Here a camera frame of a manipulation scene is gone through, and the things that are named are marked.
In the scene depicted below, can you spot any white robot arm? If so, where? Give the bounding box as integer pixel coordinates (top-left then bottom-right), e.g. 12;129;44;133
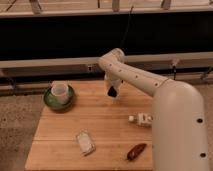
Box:
98;48;210;171

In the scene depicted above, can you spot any wooden cutting board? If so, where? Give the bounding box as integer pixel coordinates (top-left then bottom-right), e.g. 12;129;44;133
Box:
25;81;153;171

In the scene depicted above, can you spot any white ceramic cup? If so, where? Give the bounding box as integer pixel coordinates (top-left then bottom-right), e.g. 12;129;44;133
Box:
51;83;69;104

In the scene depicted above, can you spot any white plastic bottle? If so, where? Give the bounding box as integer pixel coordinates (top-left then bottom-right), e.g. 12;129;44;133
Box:
128;113;153;127

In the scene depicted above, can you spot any white wrapped packet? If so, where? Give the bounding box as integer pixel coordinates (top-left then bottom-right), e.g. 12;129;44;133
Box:
76;130;96;156

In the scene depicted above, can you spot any red chili pepper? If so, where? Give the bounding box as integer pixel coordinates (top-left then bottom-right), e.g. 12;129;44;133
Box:
126;143;147;161

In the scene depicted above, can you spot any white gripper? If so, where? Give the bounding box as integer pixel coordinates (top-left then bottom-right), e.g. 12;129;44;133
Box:
104;74;122;97

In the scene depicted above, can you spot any green ceramic bowl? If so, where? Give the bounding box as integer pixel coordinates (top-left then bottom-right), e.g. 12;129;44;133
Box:
43;86;75;111

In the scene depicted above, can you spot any black hanging cable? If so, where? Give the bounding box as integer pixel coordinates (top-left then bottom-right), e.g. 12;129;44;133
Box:
119;5;135;50

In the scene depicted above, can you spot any metal rail frame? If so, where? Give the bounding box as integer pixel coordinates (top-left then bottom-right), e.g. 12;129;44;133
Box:
0;52;213;78

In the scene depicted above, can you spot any black eraser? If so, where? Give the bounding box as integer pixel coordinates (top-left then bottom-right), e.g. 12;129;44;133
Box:
107;86;117;97

